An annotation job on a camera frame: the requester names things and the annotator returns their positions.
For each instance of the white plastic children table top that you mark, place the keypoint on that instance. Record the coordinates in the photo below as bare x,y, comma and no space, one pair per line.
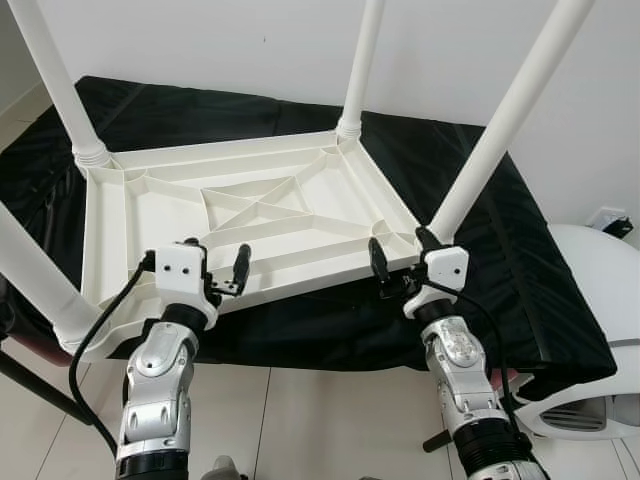
330,190

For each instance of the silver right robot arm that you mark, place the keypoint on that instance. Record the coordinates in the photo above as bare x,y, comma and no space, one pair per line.
465,370

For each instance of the black table cover cloth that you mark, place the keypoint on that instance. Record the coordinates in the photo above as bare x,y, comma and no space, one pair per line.
540,280

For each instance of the red round object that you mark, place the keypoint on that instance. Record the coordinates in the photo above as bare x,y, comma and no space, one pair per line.
42,352
510,377

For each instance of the black power plug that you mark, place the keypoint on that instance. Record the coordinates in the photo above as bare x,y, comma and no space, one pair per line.
620,227

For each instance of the white domed appliance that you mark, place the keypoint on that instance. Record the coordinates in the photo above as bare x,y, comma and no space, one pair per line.
590,310

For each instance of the grey robot left foot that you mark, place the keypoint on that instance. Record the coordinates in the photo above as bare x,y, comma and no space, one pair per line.
227,469

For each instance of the white wall socket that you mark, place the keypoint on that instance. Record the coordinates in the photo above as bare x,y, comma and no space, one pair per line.
602,214

